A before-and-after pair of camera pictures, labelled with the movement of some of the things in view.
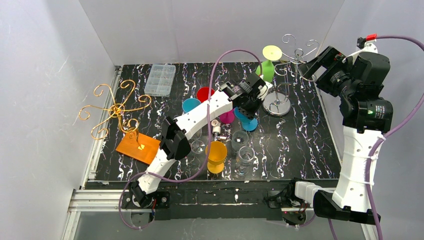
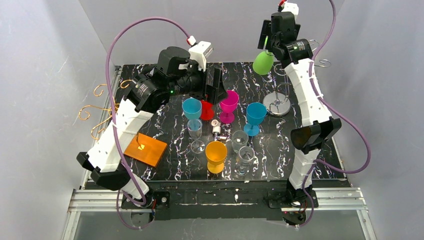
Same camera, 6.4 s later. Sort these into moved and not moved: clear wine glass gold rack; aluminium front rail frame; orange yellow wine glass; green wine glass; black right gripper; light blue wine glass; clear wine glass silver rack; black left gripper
Moved: black right gripper; green wine glass; black left gripper
Not moved: orange yellow wine glass; clear wine glass silver rack; light blue wine glass; aluminium front rail frame; clear wine glass gold rack
